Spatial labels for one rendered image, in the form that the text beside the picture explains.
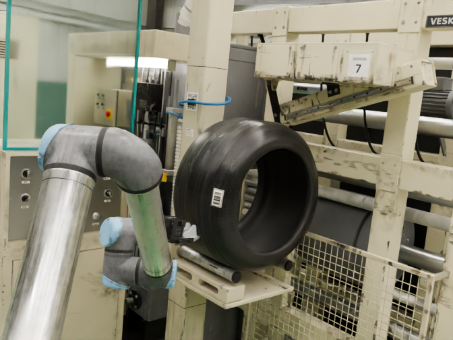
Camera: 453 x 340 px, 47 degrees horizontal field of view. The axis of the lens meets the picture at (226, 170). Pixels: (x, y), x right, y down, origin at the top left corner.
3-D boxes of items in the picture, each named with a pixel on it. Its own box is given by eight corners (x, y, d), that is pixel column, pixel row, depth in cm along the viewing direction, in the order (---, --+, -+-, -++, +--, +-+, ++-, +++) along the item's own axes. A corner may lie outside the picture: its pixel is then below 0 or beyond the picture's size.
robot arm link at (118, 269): (133, 292, 158) (137, 251, 159) (96, 289, 159) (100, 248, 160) (139, 287, 168) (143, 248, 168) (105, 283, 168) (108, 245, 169)
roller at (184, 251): (183, 256, 215) (175, 253, 212) (187, 245, 216) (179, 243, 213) (239, 285, 190) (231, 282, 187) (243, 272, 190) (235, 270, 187)
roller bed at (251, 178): (237, 229, 254) (243, 169, 250) (259, 226, 264) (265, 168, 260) (265, 240, 240) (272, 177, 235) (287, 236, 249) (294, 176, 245)
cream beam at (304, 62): (252, 77, 224) (255, 42, 222) (291, 81, 240) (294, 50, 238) (372, 84, 179) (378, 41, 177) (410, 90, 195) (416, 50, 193)
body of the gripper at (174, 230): (188, 220, 177) (159, 220, 169) (184, 245, 177) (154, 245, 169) (175, 215, 183) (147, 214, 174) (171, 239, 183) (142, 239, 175)
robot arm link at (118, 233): (96, 246, 164) (98, 214, 164) (129, 246, 172) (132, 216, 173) (110, 250, 157) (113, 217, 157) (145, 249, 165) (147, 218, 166)
